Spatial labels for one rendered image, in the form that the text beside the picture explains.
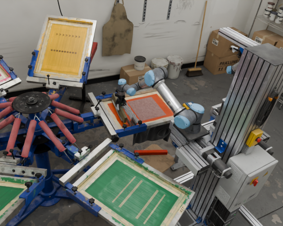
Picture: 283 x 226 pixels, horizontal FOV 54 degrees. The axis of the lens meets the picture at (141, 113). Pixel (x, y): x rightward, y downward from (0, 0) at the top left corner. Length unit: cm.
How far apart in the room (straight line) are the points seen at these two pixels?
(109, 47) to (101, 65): 37
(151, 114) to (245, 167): 113
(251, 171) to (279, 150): 236
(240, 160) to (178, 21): 345
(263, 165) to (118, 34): 319
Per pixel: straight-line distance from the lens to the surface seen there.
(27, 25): 431
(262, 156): 239
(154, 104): 302
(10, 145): 234
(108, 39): 462
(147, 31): 496
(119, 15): 456
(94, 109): 269
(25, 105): 242
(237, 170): 224
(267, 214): 371
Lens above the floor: 275
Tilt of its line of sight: 39 degrees down
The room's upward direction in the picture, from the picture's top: 8 degrees clockwise
